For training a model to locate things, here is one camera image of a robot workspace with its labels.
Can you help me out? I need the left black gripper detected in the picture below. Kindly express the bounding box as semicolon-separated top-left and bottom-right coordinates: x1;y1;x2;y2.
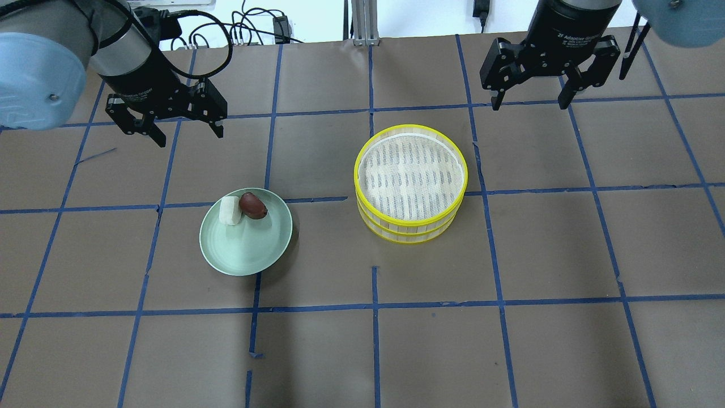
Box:
105;53;228;148

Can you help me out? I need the dark red bun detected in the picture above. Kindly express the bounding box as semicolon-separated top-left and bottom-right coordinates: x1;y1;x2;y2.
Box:
238;192;268;220

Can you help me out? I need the light green plate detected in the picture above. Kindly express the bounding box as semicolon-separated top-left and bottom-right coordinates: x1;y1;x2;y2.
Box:
198;188;293;276

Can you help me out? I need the yellow steamer layer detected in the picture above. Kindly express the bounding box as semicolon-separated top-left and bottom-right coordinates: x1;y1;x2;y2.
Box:
353;124;469;229
356;199;461;245

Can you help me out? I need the white steamed bun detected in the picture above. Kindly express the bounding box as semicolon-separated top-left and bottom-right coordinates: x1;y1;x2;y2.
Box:
218;195;242;226

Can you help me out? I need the black power adapter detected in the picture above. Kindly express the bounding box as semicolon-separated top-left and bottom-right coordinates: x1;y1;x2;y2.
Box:
272;15;292;44

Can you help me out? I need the black cable bundle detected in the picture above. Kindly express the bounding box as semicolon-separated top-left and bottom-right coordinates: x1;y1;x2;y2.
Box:
127;0;306;49

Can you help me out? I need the yellow top steamer layer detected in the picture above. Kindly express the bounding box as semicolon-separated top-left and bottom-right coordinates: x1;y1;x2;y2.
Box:
353;124;469;229

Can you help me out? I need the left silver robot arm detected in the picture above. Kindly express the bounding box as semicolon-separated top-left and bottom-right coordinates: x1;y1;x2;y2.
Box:
1;1;233;147

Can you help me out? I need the yellow bottom steamer layer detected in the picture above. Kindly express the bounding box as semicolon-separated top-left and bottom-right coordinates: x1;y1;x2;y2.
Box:
356;199;461;245

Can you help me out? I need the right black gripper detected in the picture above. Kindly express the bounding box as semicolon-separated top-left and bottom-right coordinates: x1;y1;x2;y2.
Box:
480;1;621;111

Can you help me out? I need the aluminium frame post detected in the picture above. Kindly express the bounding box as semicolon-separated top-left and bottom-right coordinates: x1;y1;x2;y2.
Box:
350;0;380;46

